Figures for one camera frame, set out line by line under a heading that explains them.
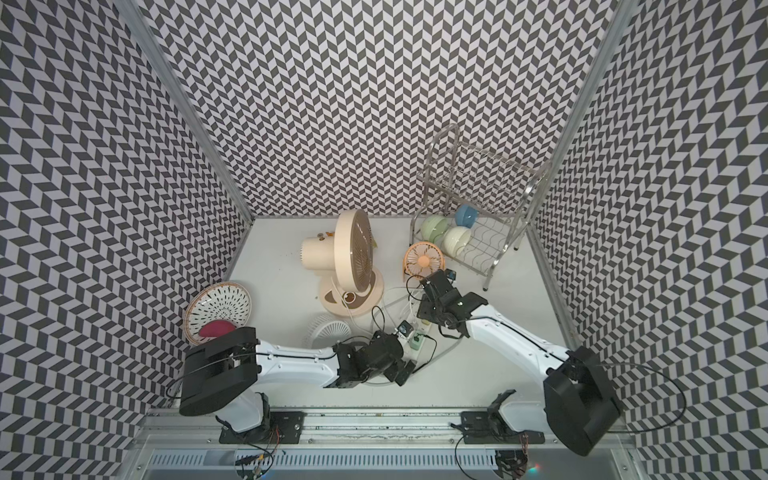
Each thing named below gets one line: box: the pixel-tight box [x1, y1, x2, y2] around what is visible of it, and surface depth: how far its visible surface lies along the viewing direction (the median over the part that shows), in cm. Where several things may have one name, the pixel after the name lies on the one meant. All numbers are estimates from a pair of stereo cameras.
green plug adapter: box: [409, 335, 425, 351], surface depth 82 cm
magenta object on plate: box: [199, 320, 236, 337], surface depth 90 cm
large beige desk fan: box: [300, 208, 384, 317], surface depth 82 cm
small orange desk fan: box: [402, 241, 446, 282], surface depth 98 cm
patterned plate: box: [184, 282, 252, 345], surface depth 93 cm
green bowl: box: [421, 215, 449, 244], surface depth 101 cm
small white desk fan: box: [303, 311, 353, 349], surface depth 80 cm
